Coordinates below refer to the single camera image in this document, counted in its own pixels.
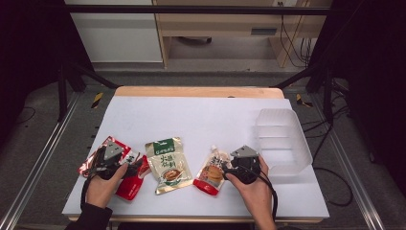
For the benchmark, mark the wooden table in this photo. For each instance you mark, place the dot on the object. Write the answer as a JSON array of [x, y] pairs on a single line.
[[191, 92]]

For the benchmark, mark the aluminium floor rail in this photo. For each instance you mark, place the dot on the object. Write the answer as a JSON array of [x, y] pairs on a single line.
[[351, 166], [41, 159]]

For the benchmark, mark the red patterned sauce packet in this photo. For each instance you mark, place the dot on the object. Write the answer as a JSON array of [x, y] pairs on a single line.
[[85, 166]]

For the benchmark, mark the white cabinet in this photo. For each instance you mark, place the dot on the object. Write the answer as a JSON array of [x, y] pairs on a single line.
[[118, 38]]

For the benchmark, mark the black curtain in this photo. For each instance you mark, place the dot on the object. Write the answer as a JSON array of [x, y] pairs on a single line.
[[28, 48], [373, 80]]

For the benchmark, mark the person's right hand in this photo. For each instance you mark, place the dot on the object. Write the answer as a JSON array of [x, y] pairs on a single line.
[[255, 195]]

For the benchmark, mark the spouted sauce pouch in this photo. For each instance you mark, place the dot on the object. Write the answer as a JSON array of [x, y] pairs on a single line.
[[210, 175]]

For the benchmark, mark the green and gold sauce packet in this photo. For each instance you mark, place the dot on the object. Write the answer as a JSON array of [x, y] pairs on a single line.
[[169, 166]]

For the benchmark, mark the white paper sheet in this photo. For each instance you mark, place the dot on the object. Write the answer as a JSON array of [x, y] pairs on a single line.
[[191, 124]]

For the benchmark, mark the person's left hand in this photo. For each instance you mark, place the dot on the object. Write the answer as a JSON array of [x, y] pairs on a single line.
[[100, 190]]

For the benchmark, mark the light wooden desk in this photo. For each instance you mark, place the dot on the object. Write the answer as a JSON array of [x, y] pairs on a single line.
[[220, 22]]

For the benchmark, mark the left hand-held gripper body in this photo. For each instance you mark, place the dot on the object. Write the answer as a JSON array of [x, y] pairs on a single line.
[[113, 150]]

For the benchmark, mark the translucent plastic divided container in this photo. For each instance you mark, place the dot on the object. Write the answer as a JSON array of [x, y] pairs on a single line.
[[281, 140]]

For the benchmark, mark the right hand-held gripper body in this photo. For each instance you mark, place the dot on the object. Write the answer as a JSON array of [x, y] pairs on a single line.
[[245, 163]]

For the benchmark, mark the black horizontal frame bar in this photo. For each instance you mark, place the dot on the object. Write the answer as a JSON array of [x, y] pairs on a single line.
[[191, 9]]

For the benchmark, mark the plain red sauce packet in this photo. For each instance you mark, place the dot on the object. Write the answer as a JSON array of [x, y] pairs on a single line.
[[129, 190]]

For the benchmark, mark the black metal stand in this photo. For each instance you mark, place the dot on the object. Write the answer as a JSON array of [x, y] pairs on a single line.
[[63, 92], [328, 96]]

